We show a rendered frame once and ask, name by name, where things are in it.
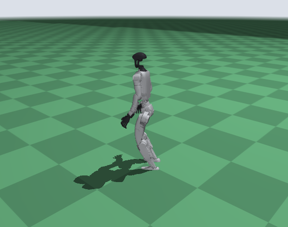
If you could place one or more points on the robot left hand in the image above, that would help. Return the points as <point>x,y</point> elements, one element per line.
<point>125,120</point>

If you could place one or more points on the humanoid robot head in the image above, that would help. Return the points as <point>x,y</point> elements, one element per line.
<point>139,57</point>

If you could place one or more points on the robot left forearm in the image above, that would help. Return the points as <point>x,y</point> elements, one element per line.
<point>134,106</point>

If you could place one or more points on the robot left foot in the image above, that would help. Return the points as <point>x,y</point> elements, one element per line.
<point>149,168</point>

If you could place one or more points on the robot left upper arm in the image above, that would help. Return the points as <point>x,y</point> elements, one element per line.
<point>137,78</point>

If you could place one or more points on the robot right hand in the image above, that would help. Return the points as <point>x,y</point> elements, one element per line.
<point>139,108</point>

